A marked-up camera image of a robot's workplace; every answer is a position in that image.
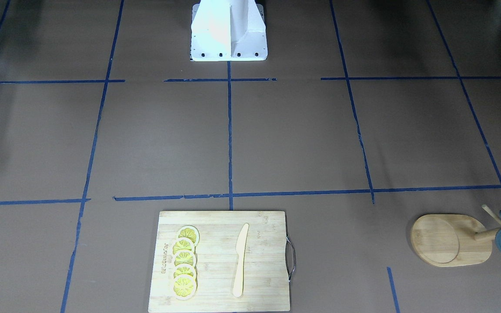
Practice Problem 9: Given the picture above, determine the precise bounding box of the wooden cup storage rack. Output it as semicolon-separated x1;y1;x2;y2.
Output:
409;204;501;267

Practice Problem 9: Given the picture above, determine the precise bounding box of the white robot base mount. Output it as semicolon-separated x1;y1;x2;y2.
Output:
190;0;268;62

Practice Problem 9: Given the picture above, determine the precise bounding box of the bamboo cutting board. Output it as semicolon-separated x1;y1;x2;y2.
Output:
148;210;291;313

